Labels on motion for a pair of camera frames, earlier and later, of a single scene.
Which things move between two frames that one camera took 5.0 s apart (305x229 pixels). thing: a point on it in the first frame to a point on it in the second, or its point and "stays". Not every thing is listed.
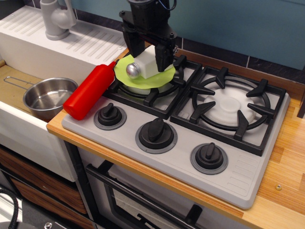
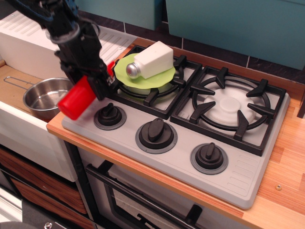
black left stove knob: (109, 118) stays
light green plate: (156, 81) stays
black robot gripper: (148, 20) to (79, 52)
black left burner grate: (160, 101) stays
